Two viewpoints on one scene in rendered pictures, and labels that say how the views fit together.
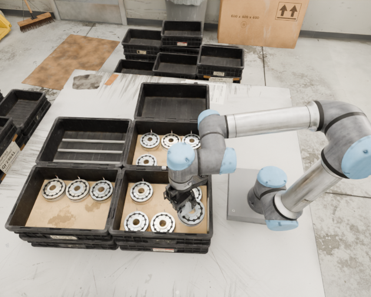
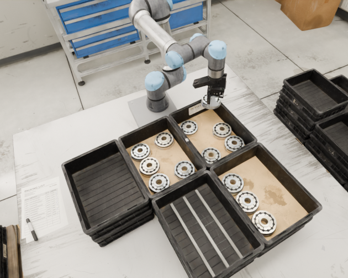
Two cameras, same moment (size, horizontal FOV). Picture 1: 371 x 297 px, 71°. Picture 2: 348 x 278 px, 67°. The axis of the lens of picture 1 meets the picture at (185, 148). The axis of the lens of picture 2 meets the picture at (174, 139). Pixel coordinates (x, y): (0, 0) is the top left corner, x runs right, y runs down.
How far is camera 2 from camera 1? 1.29 m
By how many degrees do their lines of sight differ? 62
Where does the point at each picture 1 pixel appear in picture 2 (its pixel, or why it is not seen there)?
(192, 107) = (90, 178)
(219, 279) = not seen: hidden behind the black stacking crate
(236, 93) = (36, 172)
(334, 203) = not seen: hidden behind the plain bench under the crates
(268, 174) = (154, 79)
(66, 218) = (270, 193)
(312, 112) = (146, 13)
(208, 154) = (206, 40)
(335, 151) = (163, 8)
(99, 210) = (246, 176)
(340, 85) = not seen: outside the picture
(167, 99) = (89, 209)
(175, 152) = (221, 45)
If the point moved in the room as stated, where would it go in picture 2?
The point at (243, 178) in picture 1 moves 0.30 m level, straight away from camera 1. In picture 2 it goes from (146, 119) to (99, 126)
